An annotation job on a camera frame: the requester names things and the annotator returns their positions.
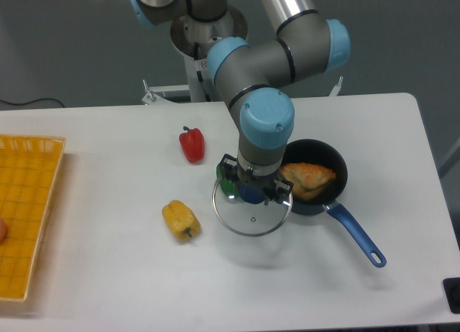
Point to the dark pot with blue handle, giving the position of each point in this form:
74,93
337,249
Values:
320,153

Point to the baked pastry turnover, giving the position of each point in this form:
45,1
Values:
309,180

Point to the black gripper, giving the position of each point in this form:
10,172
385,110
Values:
256,183

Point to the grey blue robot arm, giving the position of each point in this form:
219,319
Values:
265,116

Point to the green bell pepper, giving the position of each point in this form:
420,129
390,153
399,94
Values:
227,185

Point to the orange object in basket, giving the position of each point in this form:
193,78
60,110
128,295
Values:
3,230

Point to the glass lid with blue knob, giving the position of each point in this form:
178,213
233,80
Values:
247,219

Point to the yellow bell pepper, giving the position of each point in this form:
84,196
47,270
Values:
181,221

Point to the red bell pepper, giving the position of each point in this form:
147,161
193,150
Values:
192,143

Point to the black device at table edge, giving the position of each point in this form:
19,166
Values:
452,290

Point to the yellow wicker basket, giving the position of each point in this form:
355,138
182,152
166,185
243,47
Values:
29,168

